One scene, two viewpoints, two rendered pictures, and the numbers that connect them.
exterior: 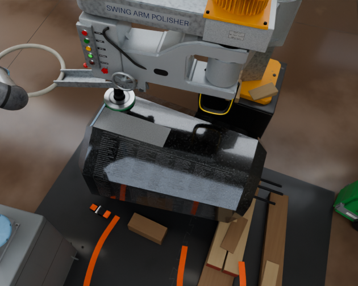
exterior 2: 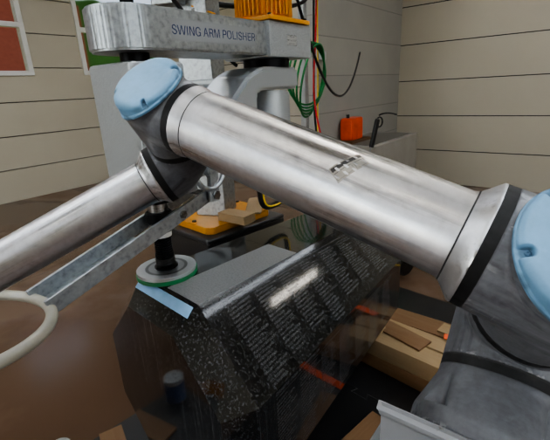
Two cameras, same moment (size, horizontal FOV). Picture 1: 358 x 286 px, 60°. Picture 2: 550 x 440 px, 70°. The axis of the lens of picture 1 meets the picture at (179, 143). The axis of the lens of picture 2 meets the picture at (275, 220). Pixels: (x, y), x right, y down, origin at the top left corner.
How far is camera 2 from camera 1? 181 cm
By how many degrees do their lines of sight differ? 59
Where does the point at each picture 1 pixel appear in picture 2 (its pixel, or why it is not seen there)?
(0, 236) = not seen: hidden behind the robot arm
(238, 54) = (292, 72)
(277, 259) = (436, 323)
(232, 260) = (441, 346)
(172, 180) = (341, 282)
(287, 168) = not seen: hidden behind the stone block
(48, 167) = not seen: outside the picture
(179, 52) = (250, 90)
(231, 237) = (407, 336)
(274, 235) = (403, 317)
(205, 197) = (376, 269)
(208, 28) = (272, 36)
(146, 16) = (217, 34)
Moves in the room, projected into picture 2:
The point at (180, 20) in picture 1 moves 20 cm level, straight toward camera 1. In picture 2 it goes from (248, 34) to (298, 28)
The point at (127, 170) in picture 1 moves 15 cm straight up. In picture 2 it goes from (299, 322) to (298, 284)
